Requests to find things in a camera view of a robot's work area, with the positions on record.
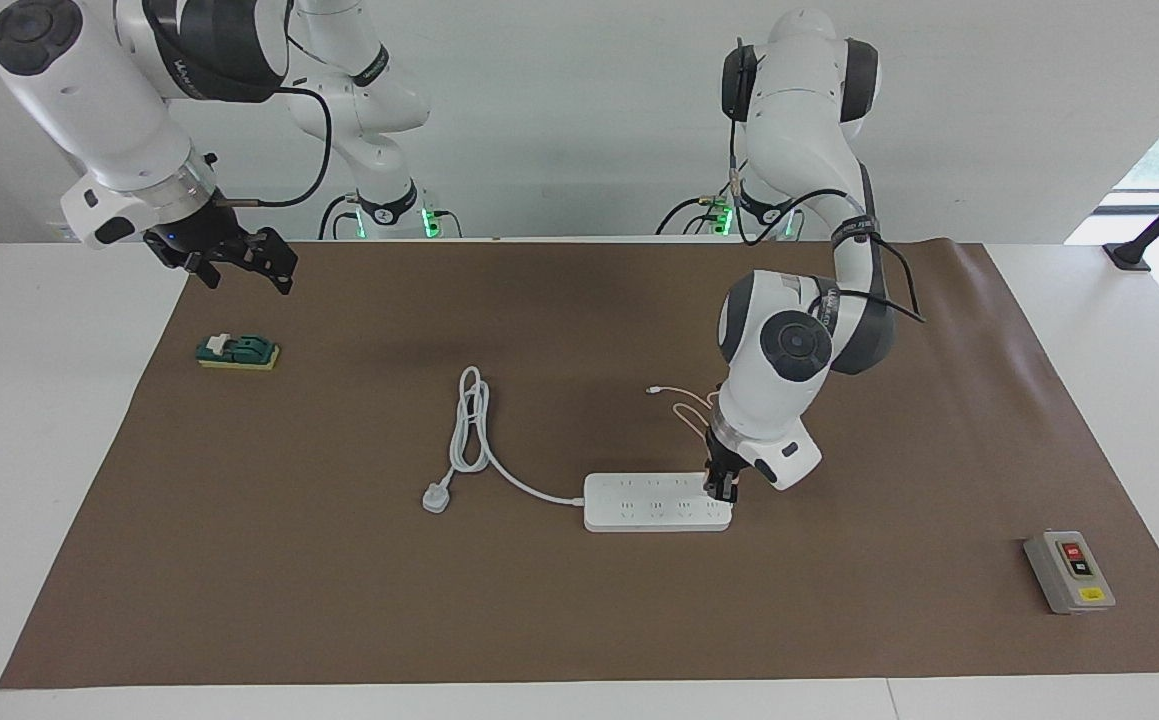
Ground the pink charging cable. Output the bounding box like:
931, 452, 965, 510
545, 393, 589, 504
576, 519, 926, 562
645, 384, 726, 442

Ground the white power strip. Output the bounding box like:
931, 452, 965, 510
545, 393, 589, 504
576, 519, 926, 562
583, 472, 735, 533

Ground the brown table mat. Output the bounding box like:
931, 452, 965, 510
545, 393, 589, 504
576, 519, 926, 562
0, 238, 1159, 689

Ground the black base cable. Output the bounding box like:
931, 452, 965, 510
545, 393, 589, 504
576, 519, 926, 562
654, 192, 742, 238
317, 192, 463, 241

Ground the green knife switch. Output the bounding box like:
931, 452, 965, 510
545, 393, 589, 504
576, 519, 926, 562
196, 333, 281, 373

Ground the white power cord with plug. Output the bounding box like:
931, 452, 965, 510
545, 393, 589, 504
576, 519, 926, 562
422, 366, 588, 516

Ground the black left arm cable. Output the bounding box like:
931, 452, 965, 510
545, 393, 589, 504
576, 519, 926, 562
729, 40, 927, 327

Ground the grey on-off switch box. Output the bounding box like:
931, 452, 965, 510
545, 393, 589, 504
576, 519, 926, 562
1024, 530, 1117, 616

